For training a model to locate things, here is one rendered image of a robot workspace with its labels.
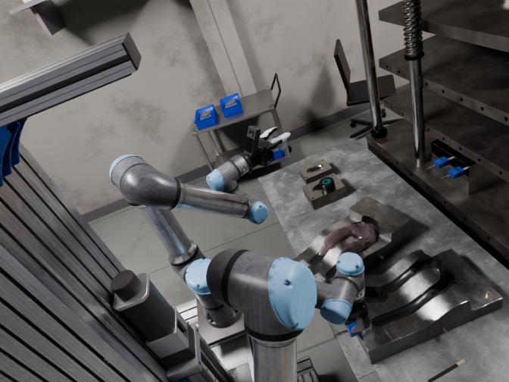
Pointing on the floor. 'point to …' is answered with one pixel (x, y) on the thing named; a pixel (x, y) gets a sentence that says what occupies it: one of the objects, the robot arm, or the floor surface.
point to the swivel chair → (386, 86)
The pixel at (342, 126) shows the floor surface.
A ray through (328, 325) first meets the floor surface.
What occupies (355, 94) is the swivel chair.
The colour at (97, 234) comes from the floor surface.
